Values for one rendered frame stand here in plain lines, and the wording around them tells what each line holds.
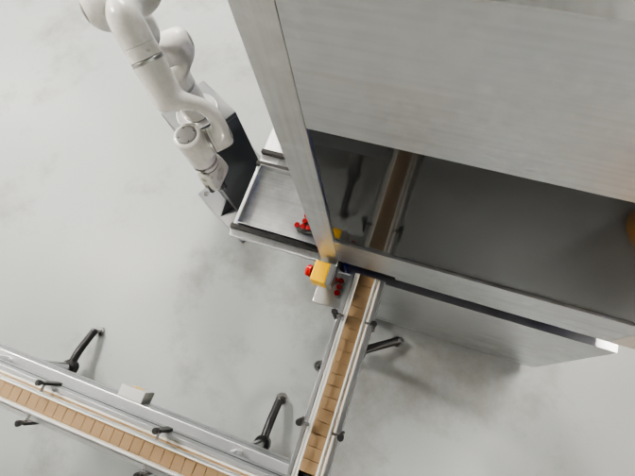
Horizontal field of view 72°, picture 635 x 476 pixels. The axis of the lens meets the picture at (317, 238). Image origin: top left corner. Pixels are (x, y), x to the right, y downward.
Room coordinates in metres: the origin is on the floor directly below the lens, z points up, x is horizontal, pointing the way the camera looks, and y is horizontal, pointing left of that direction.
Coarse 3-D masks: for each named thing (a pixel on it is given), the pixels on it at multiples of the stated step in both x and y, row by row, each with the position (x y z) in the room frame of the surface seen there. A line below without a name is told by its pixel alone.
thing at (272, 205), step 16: (256, 176) 0.91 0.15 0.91; (272, 176) 0.90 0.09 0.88; (288, 176) 0.88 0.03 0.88; (256, 192) 0.86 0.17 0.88; (272, 192) 0.83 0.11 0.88; (288, 192) 0.81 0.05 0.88; (256, 208) 0.79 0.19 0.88; (272, 208) 0.77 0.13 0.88; (288, 208) 0.74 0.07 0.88; (240, 224) 0.74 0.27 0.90; (256, 224) 0.72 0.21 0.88; (272, 224) 0.70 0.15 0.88; (288, 224) 0.68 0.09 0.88; (304, 240) 0.59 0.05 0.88
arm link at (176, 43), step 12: (168, 36) 1.34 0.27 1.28; (180, 36) 1.33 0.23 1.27; (168, 48) 1.31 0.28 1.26; (180, 48) 1.30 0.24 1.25; (192, 48) 1.32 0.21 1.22; (168, 60) 1.29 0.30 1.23; (180, 60) 1.29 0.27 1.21; (192, 60) 1.30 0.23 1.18; (180, 72) 1.31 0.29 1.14; (180, 84) 1.29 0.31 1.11; (192, 84) 1.31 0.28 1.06
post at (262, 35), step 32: (256, 0) 0.45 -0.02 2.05; (256, 32) 0.46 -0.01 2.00; (256, 64) 0.47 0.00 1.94; (288, 64) 0.44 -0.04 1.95; (288, 96) 0.44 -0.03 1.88; (288, 128) 0.45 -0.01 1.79; (288, 160) 0.47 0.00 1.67; (320, 192) 0.43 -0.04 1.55; (320, 224) 0.45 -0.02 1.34; (320, 256) 0.47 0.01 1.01
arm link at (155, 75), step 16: (144, 64) 0.93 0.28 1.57; (160, 64) 0.93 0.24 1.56; (144, 80) 0.92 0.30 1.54; (160, 80) 0.90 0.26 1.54; (176, 80) 0.92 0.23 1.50; (160, 96) 0.88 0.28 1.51; (176, 96) 0.88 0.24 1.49; (192, 96) 0.88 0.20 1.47; (208, 112) 0.84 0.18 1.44; (208, 128) 0.83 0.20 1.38; (224, 128) 0.81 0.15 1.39; (224, 144) 0.78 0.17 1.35
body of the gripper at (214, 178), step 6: (222, 162) 0.82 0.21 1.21; (216, 168) 0.79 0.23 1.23; (222, 168) 0.81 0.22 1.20; (228, 168) 0.82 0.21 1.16; (198, 174) 0.78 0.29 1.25; (204, 174) 0.77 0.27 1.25; (210, 174) 0.77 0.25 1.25; (216, 174) 0.78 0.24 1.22; (222, 174) 0.79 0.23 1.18; (204, 180) 0.77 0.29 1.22; (210, 180) 0.76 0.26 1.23; (216, 180) 0.77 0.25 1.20; (222, 180) 0.78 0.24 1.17; (210, 186) 0.76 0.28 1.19; (216, 186) 0.76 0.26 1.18
